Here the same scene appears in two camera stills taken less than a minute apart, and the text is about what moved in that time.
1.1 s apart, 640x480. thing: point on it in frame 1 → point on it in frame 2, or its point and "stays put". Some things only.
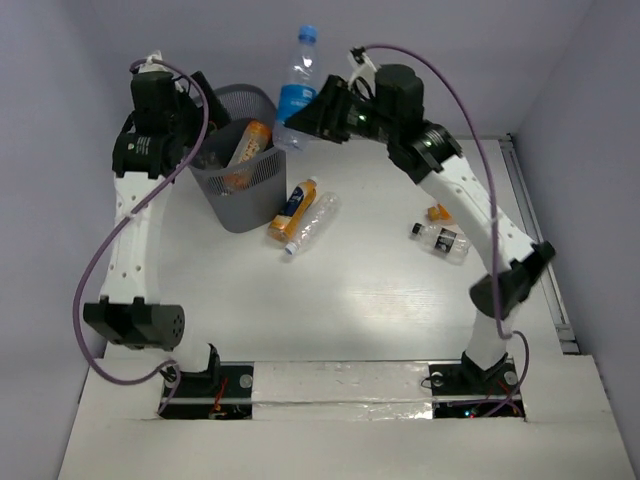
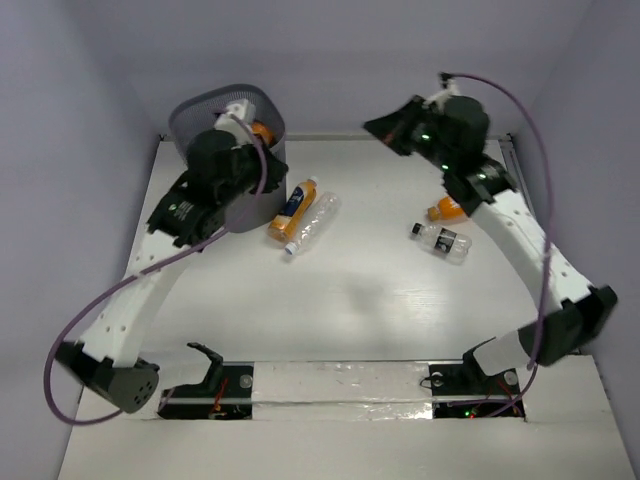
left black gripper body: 206,100 → 270,167
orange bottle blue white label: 296,204 stays put
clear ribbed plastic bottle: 317,223 stays put
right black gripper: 323,115 → 393,127
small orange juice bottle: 438,212 stays put
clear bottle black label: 445,243 stays put
